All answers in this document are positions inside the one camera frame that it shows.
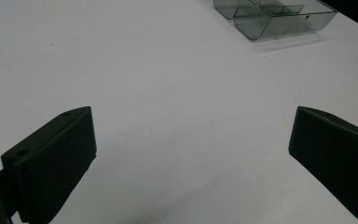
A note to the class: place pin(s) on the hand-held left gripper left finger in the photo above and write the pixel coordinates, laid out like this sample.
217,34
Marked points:
52,161

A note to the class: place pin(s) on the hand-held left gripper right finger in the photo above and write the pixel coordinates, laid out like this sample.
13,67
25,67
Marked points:
332,149

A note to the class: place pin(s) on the clear grey plastic organizer tray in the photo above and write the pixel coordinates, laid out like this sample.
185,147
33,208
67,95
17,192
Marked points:
270,18

